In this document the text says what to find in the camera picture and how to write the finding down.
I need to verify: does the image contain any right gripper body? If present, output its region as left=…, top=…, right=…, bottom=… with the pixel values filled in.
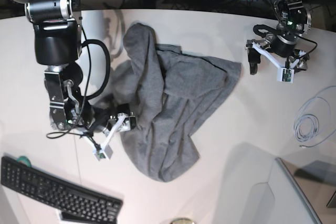
left=99, top=104, right=131, bottom=136

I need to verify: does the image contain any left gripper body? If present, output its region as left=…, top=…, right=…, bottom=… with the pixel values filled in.
left=289, top=49, right=310, bottom=72

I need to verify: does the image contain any grey t-shirt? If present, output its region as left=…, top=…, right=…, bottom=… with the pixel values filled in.
left=95, top=23, right=242, bottom=182

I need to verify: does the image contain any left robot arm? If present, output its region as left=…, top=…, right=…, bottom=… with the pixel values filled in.
left=246, top=0, right=311, bottom=82

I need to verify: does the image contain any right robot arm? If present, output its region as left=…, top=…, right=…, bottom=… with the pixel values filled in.
left=13, top=0, right=136, bottom=139

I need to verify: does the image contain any black keyboard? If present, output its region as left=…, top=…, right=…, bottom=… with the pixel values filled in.
left=1, top=156, right=123, bottom=223

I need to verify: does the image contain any green tape roll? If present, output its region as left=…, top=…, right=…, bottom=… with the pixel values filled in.
left=17, top=156, right=32, bottom=167

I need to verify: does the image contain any grey monitor edge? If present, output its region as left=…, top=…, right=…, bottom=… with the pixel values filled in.
left=277, top=158, right=335, bottom=223

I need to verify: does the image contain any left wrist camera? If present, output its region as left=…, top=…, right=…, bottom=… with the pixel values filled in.
left=277, top=68, right=295, bottom=83

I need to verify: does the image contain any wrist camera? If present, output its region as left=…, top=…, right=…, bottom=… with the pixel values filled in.
left=93, top=146, right=113, bottom=161
left=277, top=68, right=295, bottom=83

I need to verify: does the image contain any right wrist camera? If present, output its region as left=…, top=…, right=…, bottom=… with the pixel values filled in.
left=93, top=146, right=113, bottom=161

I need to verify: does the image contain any coiled white cable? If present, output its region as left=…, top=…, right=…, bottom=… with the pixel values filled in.
left=292, top=86, right=336, bottom=148

